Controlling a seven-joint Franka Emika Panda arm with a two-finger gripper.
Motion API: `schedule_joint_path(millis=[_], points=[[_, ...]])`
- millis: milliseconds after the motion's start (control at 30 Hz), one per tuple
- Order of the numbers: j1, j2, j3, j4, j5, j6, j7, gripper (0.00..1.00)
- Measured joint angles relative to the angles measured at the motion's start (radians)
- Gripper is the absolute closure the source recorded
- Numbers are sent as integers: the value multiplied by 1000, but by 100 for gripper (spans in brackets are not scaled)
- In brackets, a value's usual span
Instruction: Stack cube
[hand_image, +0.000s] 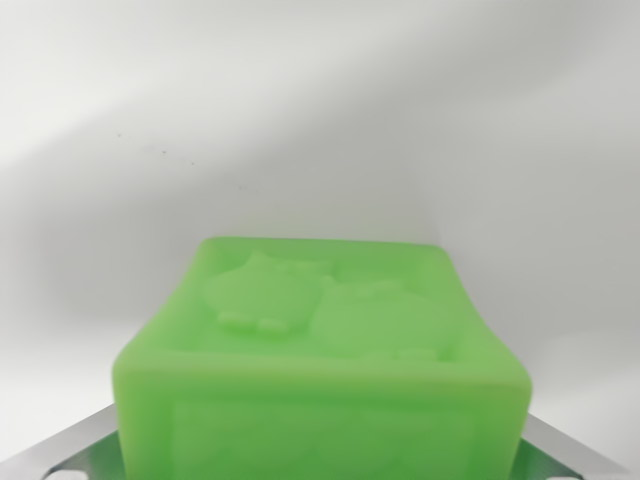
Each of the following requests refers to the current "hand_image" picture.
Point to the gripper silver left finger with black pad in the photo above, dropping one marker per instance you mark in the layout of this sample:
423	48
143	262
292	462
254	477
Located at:
75	442

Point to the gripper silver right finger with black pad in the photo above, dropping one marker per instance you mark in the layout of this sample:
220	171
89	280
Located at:
565	445

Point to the green soft toy cube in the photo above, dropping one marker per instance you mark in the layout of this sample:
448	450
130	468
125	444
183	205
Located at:
320	370

